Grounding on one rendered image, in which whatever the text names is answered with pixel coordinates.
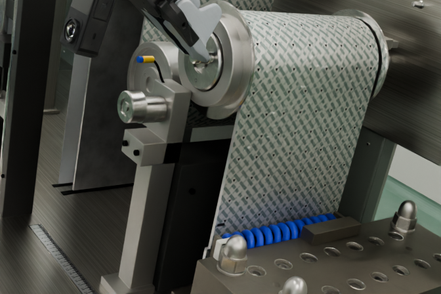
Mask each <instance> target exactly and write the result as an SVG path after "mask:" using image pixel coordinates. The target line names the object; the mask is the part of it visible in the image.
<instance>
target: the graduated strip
mask: <svg viewBox="0 0 441 294"><path fill-rule="evenodd" d="M28 227H29V228H30V229H31V231H32V232H33V233H34V234H35V236H36V237H37V238H38V240H39V241H40V242H41V243H42V244H43V246H44V247H45V249H46V250H47V251H48V252H49V253H50V255H51V256H52V257H53V259H54V260H55V261H56V262H57V264H58V265H59V266H60V268H61V269H62V270H63V271H64V273H65V274H66V275H67V277H69V279H70V280H71V281H72V283H73V284H74V285H75V286H76V288H77V289H78V290H79V292H80V293H81V294H98V293H97V291H96V290H95V289H94V287H93V286H92V285H91V284H90V283H89V282H88V280H87V279H86V278H85V277H84V275H82V273H81V272H80V271H79V269H78V268H77V267H76V265H75V264H74V263H73V262H72V261H71V260H70V258H69V257H68V256H67V254H65V252H64V251H63V250H62V248H61V247H60V246H59V245H58V244H57V243H56V241H55V240H54V239H53V237H52V236H51V235H50V234H49V233H48V232H47V230H46V229H45V228H44V226H43V225H42V224H33V225H28Z"/></svg>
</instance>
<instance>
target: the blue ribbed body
mask: <svg viewBox="0 0 441 294"><path fill-rule="evenodd" d="M333 219H336V217H335V216H334V215H333V214H332V213H326V214H325V215H318V216H317V217H316V216H311V217H310V218H302V219H301V220H300V219H295V220H294V221H291V220H289V221H286V222H285V223H283V222H279V223H278V224H277V225H275V224H270V225H269V226H268V227H267V226H261V227H260V228H252V229H250V230H248V229H246V230H242V231H241V232H238V231H235V232H233V233H232V234H229V233H225V234H223V236H222V237H221V238H222V239H225V238H230V237H231V236H233V235H241V236H243V237H244V238H245V240H246V242H247V248H248V249H251V248H254V247H259V246H263V245H268V244H271V243H277V242H282V241H286V240H292V239H295V238H300V235H301V231H302V228H303V226H305V225H309V224H314V223H318V222H324V221H330V220H333Z"/></svg>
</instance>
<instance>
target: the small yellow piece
mask: <svg viewBox="0 0 441 294"><path fill-rule="evenodd" d="M136 61H137V62H138V63H154V64H155V65H156V67H157V70H158V72H159V77H160V79H161V82H162V83H164V80H163V77H162V74H161V70H160V68H159V65H158V63H157V62H156V61H155V60H154V57H153V56H138V57H137V58H136Z"/></svg>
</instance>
